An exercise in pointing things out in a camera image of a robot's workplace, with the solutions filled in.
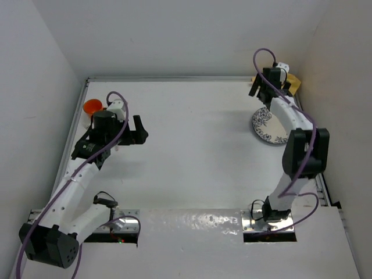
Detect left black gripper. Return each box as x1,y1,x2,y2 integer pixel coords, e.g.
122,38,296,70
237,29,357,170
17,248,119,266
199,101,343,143
105,115,147,148

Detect blue floral plate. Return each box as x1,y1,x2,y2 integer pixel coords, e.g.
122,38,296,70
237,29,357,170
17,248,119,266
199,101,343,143
251,107,288,145

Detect yellow vehicle print placemat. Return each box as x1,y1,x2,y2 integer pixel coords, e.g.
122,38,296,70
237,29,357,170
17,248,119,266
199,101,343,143
250,73,302,96

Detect orange mug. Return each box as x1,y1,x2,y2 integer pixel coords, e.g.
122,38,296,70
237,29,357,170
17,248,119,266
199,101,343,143
83,99,103,120

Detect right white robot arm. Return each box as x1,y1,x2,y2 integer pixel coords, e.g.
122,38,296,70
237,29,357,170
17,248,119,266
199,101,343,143
249,64,330,223

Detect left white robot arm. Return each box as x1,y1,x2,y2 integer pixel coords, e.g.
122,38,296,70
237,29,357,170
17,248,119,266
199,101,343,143
19,110,148,269

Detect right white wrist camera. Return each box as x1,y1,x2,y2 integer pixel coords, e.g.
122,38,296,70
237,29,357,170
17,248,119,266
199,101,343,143
276,62,290,77

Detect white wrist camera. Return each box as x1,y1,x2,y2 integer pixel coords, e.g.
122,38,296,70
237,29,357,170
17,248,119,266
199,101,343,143
106,99,127,121
276,62,290,77

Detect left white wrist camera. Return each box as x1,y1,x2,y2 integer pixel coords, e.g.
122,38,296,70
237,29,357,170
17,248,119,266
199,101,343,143
106,99,127,121

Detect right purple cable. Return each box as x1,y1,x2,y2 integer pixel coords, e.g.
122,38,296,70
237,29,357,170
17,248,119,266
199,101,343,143
253,48,320,235

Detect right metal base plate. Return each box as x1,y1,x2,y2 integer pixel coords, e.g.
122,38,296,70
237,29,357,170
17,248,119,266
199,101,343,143
241,209,295,234

